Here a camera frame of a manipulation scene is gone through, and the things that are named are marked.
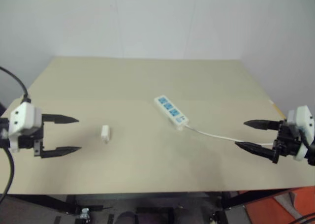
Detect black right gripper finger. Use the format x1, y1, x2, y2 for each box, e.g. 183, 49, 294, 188
243, 119, 284, 132
234, 141, 281, 164

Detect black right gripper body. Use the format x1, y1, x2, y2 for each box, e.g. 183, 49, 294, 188
272, 120, 306, 159

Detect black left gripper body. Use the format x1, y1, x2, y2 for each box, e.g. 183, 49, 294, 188
17, 114, 45, 159

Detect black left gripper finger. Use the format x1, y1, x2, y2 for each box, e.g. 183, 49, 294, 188
40, 146, 82, 159
41, 114, 80, 125

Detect white plug adapter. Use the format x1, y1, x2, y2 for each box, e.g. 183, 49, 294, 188
100, 125, 112, 144

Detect white power strip blue sockets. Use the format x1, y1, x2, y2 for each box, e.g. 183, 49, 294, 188
154, 94, 190, 131

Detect dark rounded shape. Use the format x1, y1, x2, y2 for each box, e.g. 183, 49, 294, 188
115, 210, 136, 224

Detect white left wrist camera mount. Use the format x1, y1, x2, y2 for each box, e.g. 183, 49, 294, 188
8, 101, 43, 153

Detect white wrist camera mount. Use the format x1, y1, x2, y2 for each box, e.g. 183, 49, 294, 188
8, 101, 43, 153
286, 105, 315, 162

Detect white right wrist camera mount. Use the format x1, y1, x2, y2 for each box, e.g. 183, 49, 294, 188
286, 105, 315, 162

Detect white power strip cord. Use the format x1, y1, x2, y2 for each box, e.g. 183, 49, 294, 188
185, 126, 274, 146

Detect black table frame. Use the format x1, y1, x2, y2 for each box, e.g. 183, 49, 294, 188
6, 188, 291, 224

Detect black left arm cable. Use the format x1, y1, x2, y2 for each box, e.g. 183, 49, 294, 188
0, 66, 32, 203

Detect black floor cable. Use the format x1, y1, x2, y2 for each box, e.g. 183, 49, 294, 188
292, 212, 315, 224

